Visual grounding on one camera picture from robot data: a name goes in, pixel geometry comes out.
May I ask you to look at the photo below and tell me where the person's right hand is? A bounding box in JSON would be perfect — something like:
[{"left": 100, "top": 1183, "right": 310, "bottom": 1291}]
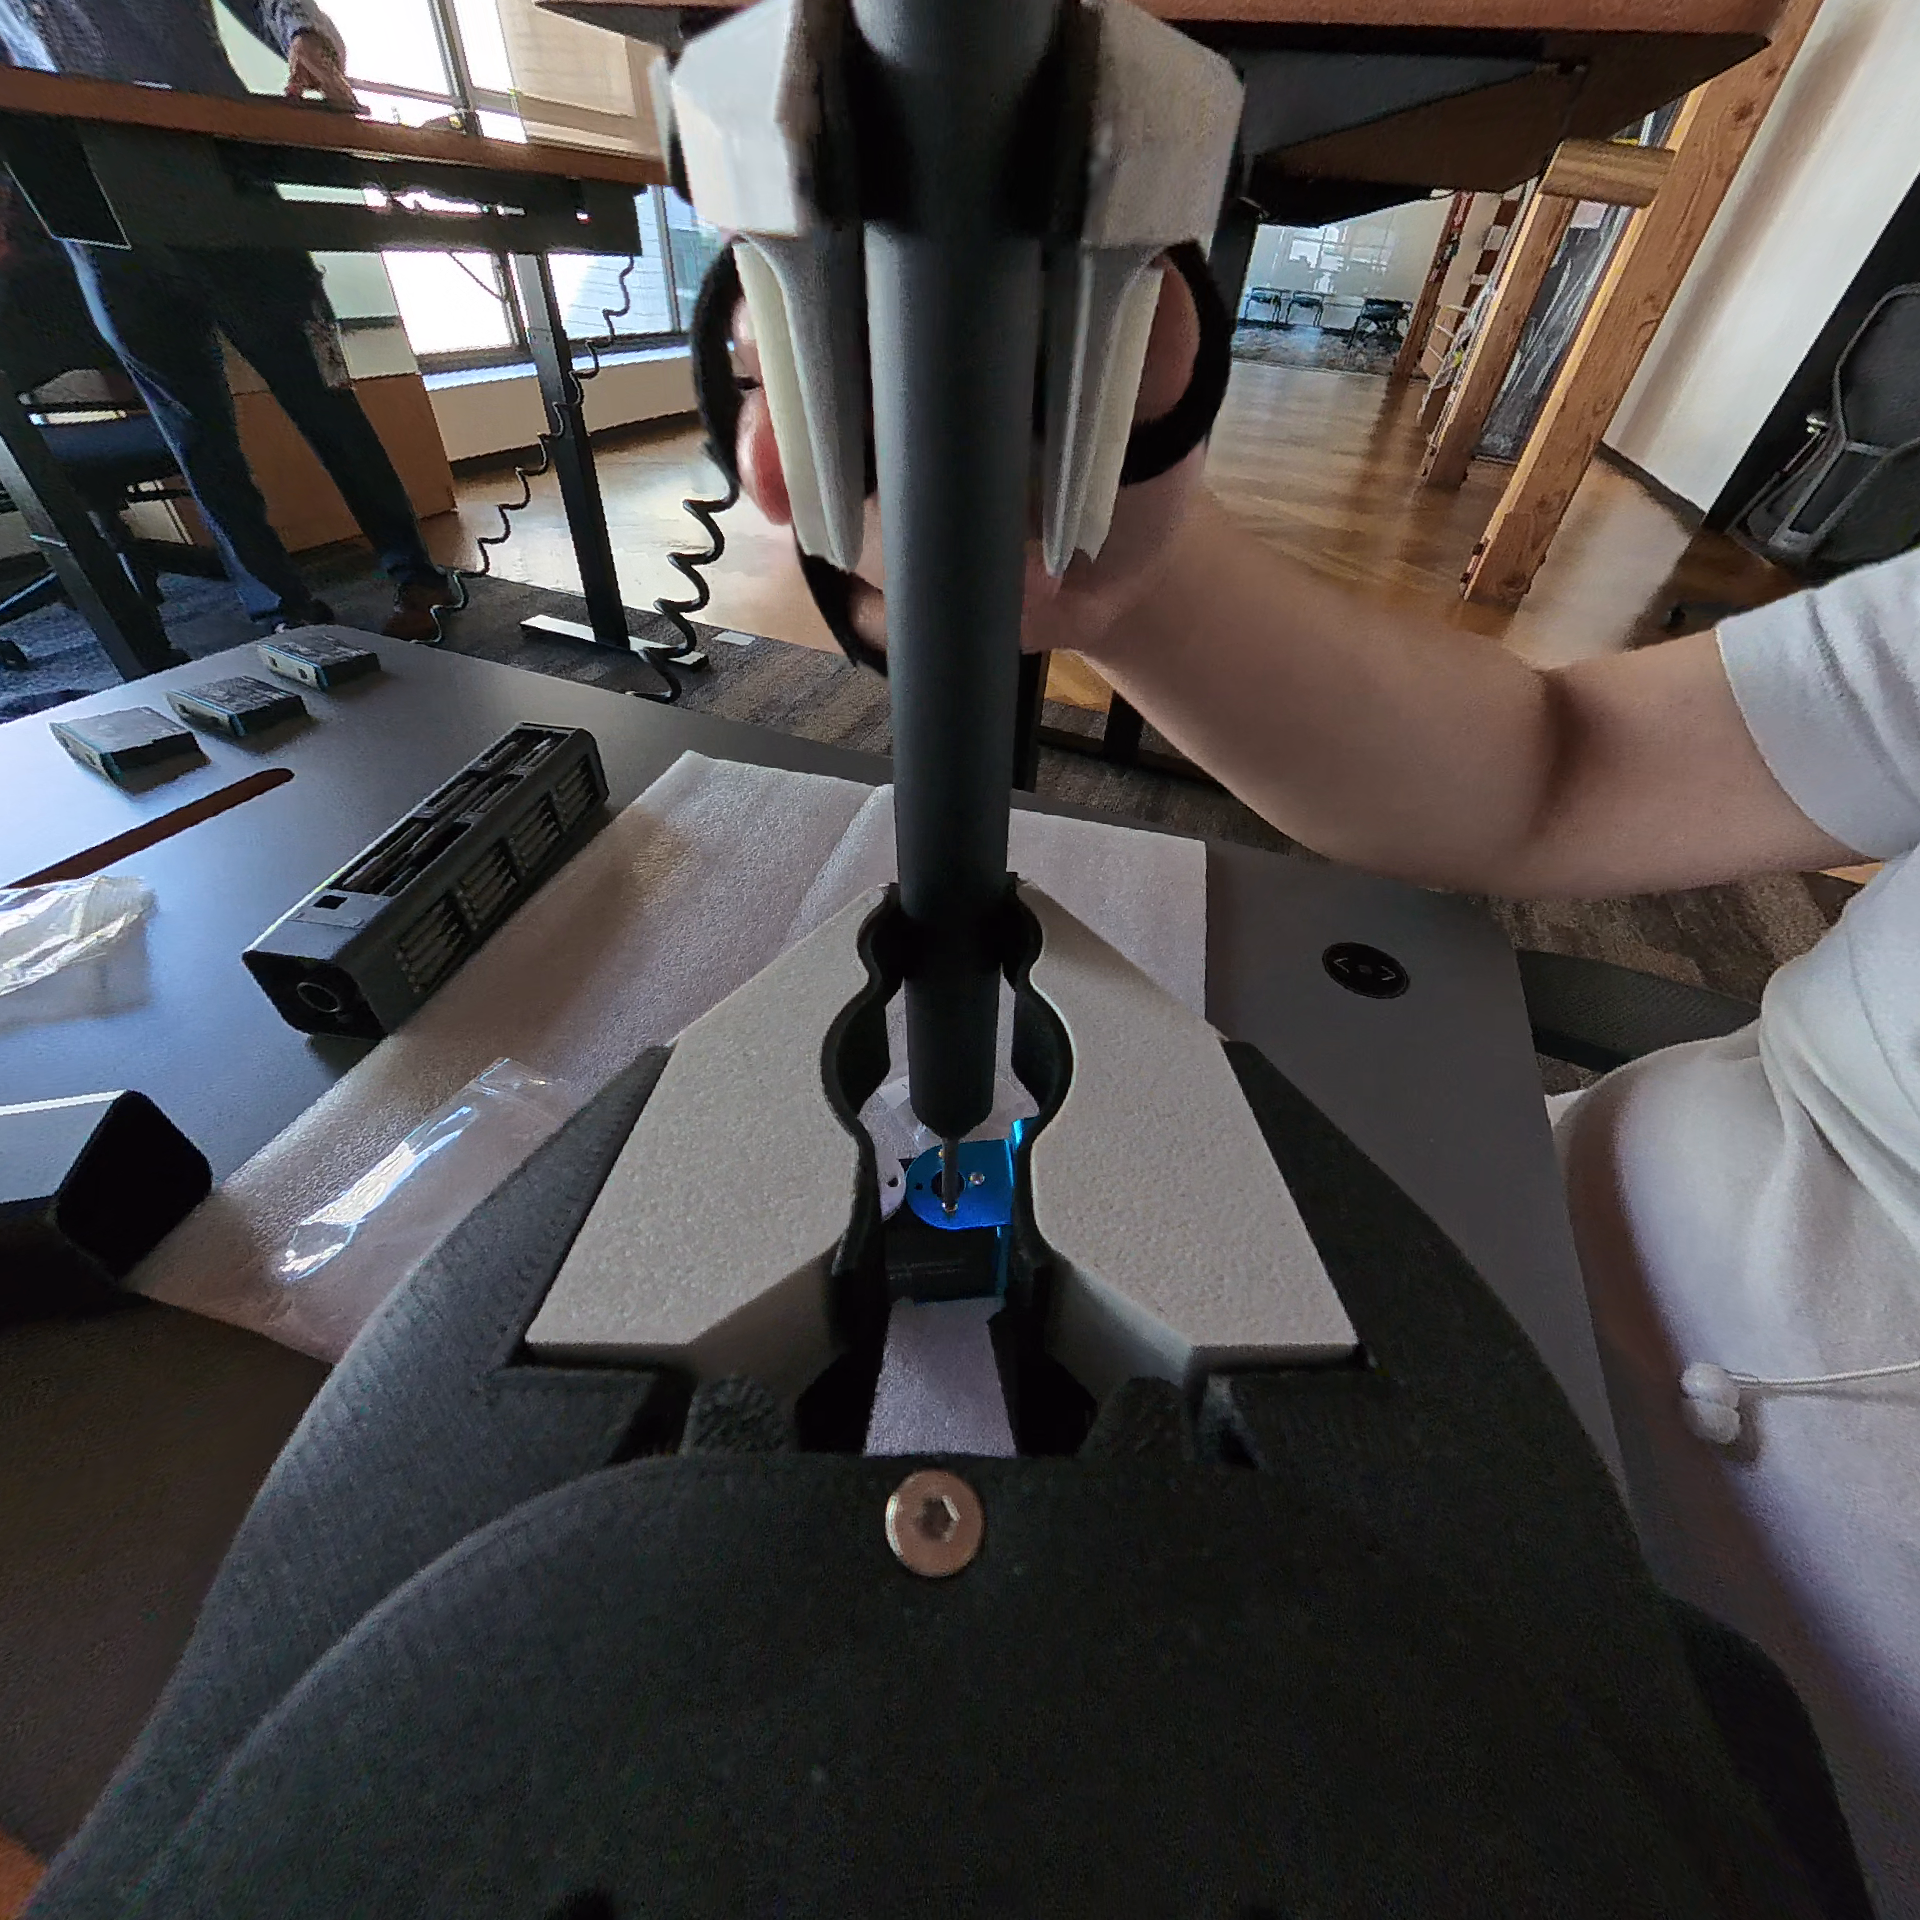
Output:
[{"left": 734, "top": 344, "right": 1223, "bottom": 670}]

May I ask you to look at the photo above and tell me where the small black teal-edged box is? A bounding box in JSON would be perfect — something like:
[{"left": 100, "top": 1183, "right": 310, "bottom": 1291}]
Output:
[
  {"left": 161, "top": 674, "right": 318, "bottom": 742},
  {"left": 48, "top": 702, "right": 211, "bottom": 785},
  {"left": 254, "top": 629, "right": 377, "bottom": 693}
]

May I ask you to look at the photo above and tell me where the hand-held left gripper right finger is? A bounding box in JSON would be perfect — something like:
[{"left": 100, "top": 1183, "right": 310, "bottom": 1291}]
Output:
[{"left": 980, "top": 880, "right": 1361, "bottom": 1456}]

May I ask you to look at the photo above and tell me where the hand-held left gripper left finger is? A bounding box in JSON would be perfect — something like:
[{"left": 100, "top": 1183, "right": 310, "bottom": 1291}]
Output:
[{"left": 522, "top": 885, "right": 899, "bottom": 1452}]

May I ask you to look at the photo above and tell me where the person's white shirt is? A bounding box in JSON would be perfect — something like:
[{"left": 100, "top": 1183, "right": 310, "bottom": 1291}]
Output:
[{"left": 1549, "top": 544, "right": 1920, "bottom": 1920}]

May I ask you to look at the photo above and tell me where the black coiled cable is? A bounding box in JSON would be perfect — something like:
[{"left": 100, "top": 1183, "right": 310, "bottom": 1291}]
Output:
[
  {"left": 647, "top": 256, "right": 753, "bottom": 670},
  {"left": 447, "top": 256, "right": 625, "bottom": 589}
]

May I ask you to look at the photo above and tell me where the dark square case sleeve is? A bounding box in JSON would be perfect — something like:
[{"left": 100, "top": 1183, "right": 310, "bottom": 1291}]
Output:
[{"left": 0, "top": 1090, "right": 212, "bottom": 1320}]

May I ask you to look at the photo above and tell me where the white foam sheet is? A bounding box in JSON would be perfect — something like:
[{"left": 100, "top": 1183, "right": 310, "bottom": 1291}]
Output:
[{"left": 112, "top": 751, "right": 1215, "bottom": 1457}]

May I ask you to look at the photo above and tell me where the large window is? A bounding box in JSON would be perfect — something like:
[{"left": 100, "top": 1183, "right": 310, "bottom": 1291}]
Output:
[{"left": 211, "top": 0, "right": 720, "bottom": 370}]

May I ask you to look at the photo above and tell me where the blue bracket servo assembly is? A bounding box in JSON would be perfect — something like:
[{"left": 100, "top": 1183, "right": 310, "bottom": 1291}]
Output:
[{"left": 862, "top": 1086, "right": 1044, "bottom": 1308}]

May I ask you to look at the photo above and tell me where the wooden beam post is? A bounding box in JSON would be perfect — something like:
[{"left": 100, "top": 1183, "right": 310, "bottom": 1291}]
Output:
[{"left": 1463, "top": 0, "right": 1822, "bottom": 609}]

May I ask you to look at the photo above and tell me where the grey desk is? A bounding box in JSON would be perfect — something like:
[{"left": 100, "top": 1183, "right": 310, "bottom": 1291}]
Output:
[{"left": 0, "top": 621, "right": 1634, "bottom": 1871}]

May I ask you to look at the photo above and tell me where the wooden cabinet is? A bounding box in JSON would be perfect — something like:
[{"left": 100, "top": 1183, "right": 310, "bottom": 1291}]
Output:
[{"left": 228, "top": 344, "right": 458, "bottom": 561}]

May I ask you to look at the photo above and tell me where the black electric screwdriver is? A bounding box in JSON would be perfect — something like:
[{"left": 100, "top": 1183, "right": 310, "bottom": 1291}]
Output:
[{"left": 847, "top": 0, "right": 1086, "bottom": 1208}]

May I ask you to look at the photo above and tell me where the person's right forearm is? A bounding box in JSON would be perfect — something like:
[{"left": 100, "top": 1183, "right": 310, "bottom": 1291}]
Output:
[{"left": 1171, "top": 477, "right": 1870, "bottom": 902}]

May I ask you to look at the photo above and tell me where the empty clear plastic bag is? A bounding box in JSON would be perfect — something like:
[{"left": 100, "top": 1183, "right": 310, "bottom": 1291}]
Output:
[{"left": 278, "top": 1058, "right": 587, "bottom": 1291}]

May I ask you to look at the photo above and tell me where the wooden top standing desk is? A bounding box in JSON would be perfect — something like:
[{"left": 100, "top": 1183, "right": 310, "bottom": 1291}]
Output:
[
  {"left": 0, "top": 57, "right": 706, "bottom": 707},
  {"left": 531, "top": 0, "right": 1822, "bottom": 785}
]

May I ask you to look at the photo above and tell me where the crumpled clear plastic wrap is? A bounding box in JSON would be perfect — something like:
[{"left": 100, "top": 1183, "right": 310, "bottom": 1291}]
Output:
[{"left": 0, "top": 873, "right": 153, "bottom": 997}]

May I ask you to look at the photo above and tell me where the black mesh office chair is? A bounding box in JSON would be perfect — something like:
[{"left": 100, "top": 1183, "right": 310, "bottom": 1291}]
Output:
[{"left": 1513, "top": 944, "right": 1763, "bottom": 1074}]

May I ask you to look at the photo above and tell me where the black screwdriver bit case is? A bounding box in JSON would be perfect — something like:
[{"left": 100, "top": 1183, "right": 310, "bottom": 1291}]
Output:
[{"left": 237, "top": 720, "right": 613, "bottom": 1038}]

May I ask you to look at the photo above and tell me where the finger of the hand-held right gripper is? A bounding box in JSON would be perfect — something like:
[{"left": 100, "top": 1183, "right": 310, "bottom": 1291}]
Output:
[
  {"left": 1044, "top": 0, "right": 1243, "bottom": 578},
  {"left": 663, "top": 0, "right": 878, "bottom": 575}
]

